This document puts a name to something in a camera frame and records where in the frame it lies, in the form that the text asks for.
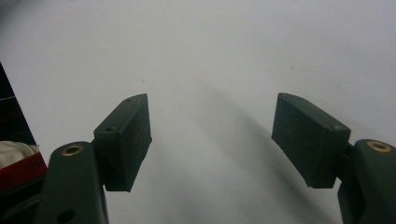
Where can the white cloth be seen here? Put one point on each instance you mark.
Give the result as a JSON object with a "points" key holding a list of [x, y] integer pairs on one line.
{"points": [[14, 152]]}

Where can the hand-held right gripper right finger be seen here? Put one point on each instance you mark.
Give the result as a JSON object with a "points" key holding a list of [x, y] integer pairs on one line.
{"points": [[308, 140]]}

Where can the white table cover board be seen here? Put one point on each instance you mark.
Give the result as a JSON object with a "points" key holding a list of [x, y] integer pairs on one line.
{"points": [[211, 46]]}

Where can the red cloth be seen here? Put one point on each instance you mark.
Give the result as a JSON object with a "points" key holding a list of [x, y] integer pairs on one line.
{"points": [[21, 172]]}

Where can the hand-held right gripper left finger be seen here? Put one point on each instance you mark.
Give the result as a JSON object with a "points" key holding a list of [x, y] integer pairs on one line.
{"points": [[124, 146]]}

